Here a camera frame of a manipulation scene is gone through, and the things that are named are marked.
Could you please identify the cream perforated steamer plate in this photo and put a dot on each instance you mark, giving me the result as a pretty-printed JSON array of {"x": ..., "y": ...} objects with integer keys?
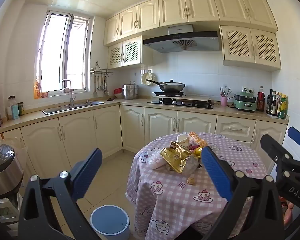
[{"x": 147, "y": 77}]

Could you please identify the white low shelf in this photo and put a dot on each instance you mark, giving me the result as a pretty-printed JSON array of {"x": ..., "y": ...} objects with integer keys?
[{"x": 5, "y": 212}]

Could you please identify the person's right hand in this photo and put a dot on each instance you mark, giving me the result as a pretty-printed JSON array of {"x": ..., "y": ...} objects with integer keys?
[{"x": 287, "y": 212}]

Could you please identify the hanging steel skimmer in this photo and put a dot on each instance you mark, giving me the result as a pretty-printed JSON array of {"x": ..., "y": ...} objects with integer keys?
[{"x": 106, "y": 91}]

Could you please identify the cream lattice door cabinet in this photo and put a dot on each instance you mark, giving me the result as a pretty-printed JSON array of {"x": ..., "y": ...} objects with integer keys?
[
  {"x": 251, "y": 47},
  {"x": 130, "y": 52}
]

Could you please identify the dark small jar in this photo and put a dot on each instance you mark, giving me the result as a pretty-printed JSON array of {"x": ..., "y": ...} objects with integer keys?
[{"x": 20, "y": 108}]

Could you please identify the steel sink faucet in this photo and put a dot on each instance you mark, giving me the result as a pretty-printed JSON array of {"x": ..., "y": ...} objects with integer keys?
[{"x": 71, "y": 92}]

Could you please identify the blue plastic trash bin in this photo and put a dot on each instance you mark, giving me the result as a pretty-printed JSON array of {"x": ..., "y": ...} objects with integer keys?
[{"x": 110, "y": 221}]

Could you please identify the cream cabinet drawer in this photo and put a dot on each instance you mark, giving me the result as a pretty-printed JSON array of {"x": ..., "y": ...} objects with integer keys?
[{"x": 236, "y": 128}]

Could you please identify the magenta snack packet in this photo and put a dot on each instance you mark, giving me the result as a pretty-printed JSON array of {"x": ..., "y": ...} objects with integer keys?
[{"x": 193, "y": 147}]

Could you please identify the red container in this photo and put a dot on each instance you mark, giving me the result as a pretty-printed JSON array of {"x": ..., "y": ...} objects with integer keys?
[{"x": 118, "y": 90}]

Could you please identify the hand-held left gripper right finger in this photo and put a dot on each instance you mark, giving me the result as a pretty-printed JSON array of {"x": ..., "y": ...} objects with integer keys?
[{"x": 216, "y": 172}]

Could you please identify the hanging steel ladle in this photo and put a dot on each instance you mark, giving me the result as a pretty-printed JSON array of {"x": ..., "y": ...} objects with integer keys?
[{"x": 99, "y": 87}]

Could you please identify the steel kitchen sink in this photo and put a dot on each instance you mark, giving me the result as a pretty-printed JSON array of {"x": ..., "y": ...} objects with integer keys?
[{"x": 72, "y": 107}]

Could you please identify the row of condiment bottles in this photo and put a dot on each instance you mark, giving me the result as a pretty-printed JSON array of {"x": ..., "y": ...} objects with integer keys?
[{"x": 270, "y": 105}]

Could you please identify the wall utensil rail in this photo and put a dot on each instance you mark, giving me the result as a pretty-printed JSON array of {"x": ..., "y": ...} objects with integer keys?
[{"x": 101, "y": 72}]

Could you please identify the small brown food piece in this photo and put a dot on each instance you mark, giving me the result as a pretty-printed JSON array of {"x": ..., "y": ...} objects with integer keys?
[{"x": 191, "y": 180}]

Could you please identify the black gas stove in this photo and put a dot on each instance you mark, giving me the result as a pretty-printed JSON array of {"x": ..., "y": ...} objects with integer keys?
[{"x": 180, "y": 103}]

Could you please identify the steel wok with lid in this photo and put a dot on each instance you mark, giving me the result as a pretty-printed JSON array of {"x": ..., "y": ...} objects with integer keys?
[{"x": 171, "y": 86}]

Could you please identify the teal box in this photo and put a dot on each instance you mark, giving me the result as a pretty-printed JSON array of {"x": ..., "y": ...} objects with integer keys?
[{"x": 15, "y": 112}]

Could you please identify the kitchen window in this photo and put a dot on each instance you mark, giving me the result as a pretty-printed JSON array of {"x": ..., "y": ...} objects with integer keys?
[{"x": 62, "y": 52}]

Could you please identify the round table with pink checked cloth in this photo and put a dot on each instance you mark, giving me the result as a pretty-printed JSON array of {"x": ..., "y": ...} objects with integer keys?
[{"x": 170, "y": 200}]

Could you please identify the pink utensil holder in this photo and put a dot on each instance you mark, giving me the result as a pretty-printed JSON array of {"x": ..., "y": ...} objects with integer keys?
[{"x": 224, "y": 101}]

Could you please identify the orange white snack bag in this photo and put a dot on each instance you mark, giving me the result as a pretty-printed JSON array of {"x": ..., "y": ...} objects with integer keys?
[{"x": 197, "y": 138}]

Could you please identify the cream upper cabinets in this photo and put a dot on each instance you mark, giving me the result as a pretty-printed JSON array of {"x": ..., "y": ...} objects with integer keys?
[{"x": 190, "y": 7}]

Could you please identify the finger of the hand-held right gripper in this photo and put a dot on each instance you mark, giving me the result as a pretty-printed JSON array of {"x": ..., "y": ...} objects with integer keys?
[
  {"x": 298, "y": 137},
  {"x": 272, "y": 148}
]

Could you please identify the steel rice cooker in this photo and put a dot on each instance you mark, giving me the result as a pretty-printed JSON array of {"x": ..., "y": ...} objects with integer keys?
[{"x": 5, "y": 175}]

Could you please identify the black range hood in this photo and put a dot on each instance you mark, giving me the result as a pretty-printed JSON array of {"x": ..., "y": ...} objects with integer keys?
[{"x": 182, "y": 42}]

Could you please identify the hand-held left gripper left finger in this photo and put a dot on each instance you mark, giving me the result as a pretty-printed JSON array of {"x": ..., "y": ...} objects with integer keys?
[{"x": 88, "y": 172}]

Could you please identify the cream base cabinets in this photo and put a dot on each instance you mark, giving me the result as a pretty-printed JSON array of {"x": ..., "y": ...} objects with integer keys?
[{"x": 77, "y": 137}]

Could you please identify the gold foil wrapper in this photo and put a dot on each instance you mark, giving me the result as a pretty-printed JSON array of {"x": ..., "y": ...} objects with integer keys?
[{"x": 176, "y": 158}]

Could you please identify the orange bottle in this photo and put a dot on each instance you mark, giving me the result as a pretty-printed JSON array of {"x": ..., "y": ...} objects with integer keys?
[{"x": 37, "y": 90}]

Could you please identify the hanging steel spatula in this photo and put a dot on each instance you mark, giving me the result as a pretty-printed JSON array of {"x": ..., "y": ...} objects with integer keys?
[{"x": 95, "y": 92}]

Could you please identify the green electric cooker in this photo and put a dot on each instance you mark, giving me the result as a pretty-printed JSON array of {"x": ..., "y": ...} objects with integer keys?
[{"x": 245, "y": 102}]

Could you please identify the white pink plastic bag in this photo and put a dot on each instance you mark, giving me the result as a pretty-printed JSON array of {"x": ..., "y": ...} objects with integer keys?
[{"x": 156, "y": 161}]

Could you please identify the steel steamer pot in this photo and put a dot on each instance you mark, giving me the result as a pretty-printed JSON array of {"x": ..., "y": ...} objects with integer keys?
[{"x": 130, "y": 91}]

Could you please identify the clear plastic bag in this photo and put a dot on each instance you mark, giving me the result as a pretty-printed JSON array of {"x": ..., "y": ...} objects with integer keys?
[{"x": 192, "y": 166}]

